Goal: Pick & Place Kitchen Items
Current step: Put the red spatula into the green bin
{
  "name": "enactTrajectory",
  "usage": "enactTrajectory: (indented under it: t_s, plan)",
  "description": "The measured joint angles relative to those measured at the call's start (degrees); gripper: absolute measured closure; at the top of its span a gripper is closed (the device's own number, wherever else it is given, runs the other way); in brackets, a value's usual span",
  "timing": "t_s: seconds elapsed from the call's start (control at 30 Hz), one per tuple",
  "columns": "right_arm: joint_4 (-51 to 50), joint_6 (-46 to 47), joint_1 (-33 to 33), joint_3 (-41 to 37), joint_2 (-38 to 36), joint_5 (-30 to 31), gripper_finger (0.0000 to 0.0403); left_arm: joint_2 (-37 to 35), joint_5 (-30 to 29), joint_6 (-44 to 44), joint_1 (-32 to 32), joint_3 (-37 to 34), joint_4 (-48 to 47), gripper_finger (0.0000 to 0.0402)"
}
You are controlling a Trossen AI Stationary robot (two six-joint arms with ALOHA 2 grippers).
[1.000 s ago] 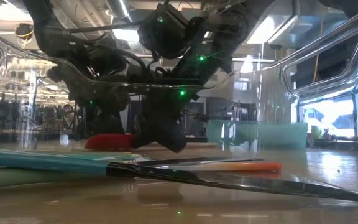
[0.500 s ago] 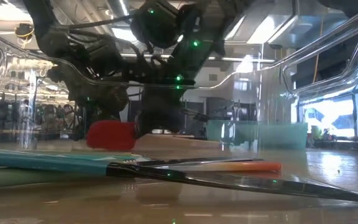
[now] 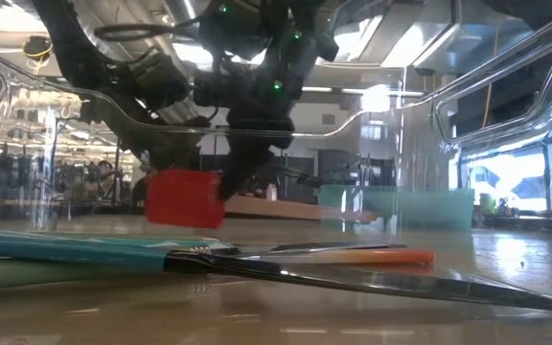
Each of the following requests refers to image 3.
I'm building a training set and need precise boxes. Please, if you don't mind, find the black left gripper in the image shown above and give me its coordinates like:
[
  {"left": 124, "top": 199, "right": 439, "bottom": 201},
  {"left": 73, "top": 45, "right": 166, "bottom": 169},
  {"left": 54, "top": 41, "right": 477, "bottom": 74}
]
[{"left": 80, "top": 50, "right": 211, "bottom": 171}]

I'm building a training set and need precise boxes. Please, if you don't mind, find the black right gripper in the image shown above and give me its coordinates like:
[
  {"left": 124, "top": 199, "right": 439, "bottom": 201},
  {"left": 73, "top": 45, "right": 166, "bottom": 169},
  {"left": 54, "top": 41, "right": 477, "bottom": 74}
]
[{"left": 195, "top": 0, "right": 340, "bottom": 203}]

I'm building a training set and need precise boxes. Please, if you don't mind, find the red spatula wooden handle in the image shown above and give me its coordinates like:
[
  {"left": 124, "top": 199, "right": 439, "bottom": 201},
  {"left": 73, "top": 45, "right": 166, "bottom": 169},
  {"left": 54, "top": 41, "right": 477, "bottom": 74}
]
[{"left": 144, "top": 167, "right": 380, "bottom": 231}]

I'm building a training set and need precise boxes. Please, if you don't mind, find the teal patterned handle knife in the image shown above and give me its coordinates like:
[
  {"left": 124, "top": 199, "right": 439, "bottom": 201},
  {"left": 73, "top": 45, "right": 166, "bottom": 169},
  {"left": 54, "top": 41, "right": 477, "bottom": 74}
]
[{"left": 0, "top": 225, "right": 220, "bottom": 251}]

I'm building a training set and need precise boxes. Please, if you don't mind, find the teal handled knife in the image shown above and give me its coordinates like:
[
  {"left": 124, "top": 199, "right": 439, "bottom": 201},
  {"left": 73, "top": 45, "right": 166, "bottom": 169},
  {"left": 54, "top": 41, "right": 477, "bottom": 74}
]
[{"left": 0, "top": 230, "right": 552, "bottom": 316}]

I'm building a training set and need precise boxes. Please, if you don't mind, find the orange handled knife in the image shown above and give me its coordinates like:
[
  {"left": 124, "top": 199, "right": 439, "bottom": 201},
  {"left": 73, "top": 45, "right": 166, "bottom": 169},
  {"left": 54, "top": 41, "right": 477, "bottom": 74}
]
[{"left": 251, "top": 247, "right": 437, "bottom": 266}]

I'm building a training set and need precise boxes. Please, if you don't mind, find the green handled knife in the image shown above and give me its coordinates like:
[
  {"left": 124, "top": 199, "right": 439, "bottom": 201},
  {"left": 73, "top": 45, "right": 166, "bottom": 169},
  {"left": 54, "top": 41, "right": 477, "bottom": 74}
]
[{"left": 0, "top": 241, "right": 407, "bottom": 292}]

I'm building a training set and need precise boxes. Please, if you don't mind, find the clear plastic container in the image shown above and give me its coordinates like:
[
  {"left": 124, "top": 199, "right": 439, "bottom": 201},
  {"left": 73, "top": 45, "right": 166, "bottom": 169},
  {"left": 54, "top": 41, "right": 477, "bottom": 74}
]
[{"left": 0, "top": 0, "right": 552, "bottom": 345}]

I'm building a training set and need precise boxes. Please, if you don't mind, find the black partition panel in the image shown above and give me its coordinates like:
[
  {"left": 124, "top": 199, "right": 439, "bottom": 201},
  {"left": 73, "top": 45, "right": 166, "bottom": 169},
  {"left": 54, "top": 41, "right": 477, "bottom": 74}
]
[
  {"left": 316, "top": 149, "right": 398, "bottom": 189},
  {"left": 279, "top": 153, "right": 317, "bottom": 205}
]

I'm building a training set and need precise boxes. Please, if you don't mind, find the person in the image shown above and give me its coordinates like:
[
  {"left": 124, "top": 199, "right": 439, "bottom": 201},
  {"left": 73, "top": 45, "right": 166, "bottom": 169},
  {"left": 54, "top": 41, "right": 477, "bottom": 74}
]
[{"left": 94, "top": 159, "right": 117, "bottom": 196}]

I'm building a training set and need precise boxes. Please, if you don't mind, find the background robot workstation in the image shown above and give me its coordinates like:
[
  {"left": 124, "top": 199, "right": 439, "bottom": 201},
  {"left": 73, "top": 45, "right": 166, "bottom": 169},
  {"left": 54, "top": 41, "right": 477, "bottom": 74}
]
[{"left": 0, "top": 151, "right": 146, "bottom": 217}]

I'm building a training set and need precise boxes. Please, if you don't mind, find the teal plastic container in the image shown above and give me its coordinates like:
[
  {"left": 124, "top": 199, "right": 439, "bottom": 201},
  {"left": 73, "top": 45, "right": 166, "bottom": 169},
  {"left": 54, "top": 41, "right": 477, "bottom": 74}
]
[{"left": 317, "top": 185, "right": 476, "bottom": 233}]

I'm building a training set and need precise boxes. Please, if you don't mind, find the green cup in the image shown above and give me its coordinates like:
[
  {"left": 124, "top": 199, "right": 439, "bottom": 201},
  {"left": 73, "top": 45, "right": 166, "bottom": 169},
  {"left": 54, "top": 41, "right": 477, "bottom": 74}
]
[{"left": 478, "top": 193, "right": 496, "bottom": 216}]

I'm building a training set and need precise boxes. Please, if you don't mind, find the bright window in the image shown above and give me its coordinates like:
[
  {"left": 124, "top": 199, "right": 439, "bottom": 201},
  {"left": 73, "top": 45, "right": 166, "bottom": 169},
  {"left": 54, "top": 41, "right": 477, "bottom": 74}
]
[{"left": 458, "top": 93, "right": 552, "bottom": 213}]

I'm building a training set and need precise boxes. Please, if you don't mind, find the black slotted turner black handle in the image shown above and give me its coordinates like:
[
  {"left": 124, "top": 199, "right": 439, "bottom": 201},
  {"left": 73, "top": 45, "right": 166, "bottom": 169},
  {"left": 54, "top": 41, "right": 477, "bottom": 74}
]
[{"left": 279, "top": 164, "right": 331, "bottom": 189}]

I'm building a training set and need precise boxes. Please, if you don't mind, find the black gantry frame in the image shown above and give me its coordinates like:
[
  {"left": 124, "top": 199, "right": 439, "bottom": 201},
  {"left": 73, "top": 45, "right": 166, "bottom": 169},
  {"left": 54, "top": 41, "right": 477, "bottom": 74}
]
[{"left": 48, "top": 114, "right": 125, "bottom": 205}]

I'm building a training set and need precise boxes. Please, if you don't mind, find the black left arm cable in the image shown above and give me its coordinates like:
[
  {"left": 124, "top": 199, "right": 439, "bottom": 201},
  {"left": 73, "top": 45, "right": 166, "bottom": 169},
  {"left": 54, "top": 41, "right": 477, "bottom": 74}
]
[{"left": 92, "top": 18, "right": 201, "bottom": 43}]

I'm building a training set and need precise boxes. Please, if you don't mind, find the yellow ceiling cable reel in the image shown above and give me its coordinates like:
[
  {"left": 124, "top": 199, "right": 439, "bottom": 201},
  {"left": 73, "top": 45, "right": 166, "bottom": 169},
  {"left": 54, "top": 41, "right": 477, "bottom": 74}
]
[{"left": 21, "top": 34, "right": 57, "bottom": 76}]

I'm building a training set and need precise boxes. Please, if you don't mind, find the yellow hanging cable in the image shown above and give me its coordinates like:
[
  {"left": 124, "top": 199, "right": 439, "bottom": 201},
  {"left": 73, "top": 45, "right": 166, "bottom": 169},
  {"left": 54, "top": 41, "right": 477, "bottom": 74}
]
[{"left": 482, "top": 29, "right": 500, "bottom": 129}]

